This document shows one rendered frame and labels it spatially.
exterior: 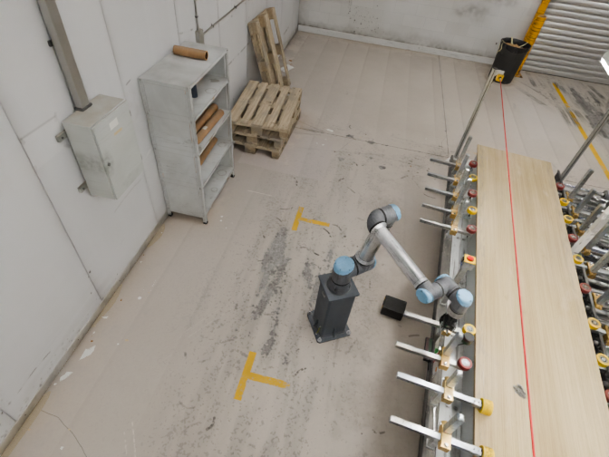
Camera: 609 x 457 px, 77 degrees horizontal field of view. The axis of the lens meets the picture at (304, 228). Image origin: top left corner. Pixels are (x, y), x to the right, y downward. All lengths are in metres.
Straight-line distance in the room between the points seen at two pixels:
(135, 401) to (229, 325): 0.89
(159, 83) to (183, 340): 2.12
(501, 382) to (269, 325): 1.85
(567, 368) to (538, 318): 0.35
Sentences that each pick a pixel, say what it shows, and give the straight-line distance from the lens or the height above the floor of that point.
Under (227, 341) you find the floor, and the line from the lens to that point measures 3.42.
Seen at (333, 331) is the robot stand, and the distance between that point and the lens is 3.41.
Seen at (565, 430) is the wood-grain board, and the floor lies 0.90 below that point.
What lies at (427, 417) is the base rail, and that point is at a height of 0.70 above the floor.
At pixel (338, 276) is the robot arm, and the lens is 2.84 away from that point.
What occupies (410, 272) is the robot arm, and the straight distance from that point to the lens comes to 2.24.
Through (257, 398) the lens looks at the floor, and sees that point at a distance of 3.21.
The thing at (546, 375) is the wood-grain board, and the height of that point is 0.90.
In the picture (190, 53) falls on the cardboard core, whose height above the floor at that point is 1.60.
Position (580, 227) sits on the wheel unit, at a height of 0.87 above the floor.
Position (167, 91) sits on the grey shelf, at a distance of 3.49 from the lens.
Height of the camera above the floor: 3.02
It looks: 45 degrees down
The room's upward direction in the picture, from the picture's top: 8 degrees clockwise
